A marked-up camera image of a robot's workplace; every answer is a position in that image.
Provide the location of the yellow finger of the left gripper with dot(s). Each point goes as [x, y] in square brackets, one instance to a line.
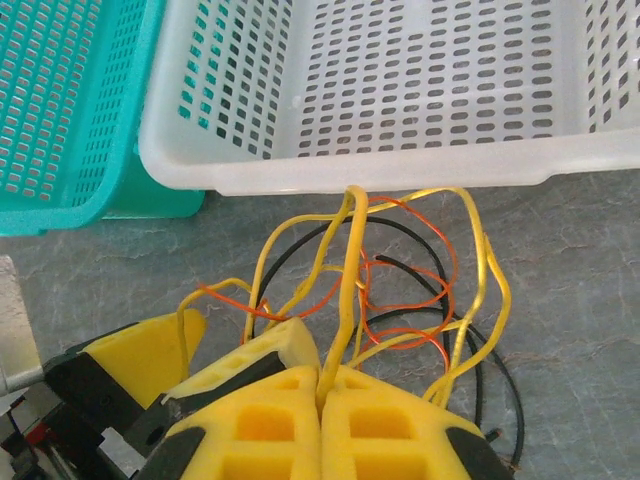
[270, 345]
[145, 355]

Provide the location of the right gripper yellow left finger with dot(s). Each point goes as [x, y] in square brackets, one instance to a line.
[260, 430]

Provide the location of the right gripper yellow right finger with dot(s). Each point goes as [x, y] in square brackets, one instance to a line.
[380, 430]

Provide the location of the white perforated plastic basket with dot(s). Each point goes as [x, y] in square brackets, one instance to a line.
[350, 170]

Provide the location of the teal perforated plastic basket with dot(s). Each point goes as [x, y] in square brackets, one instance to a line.
[50, 75]

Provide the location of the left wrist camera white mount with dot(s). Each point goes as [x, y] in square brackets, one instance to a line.
[15, 310]

